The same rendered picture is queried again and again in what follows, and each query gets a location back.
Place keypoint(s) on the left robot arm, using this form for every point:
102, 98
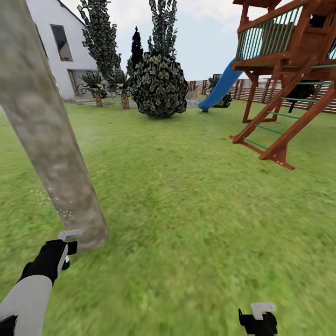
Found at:
22, 312

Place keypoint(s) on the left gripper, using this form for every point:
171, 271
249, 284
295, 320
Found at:
72, 247

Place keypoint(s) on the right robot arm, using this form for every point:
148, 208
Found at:
262, 322

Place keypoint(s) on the garden chair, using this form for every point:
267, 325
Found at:
192, 95

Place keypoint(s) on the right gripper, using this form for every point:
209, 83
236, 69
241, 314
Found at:
252, 325

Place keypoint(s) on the pesticide atomizer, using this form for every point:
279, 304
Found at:
66, 264

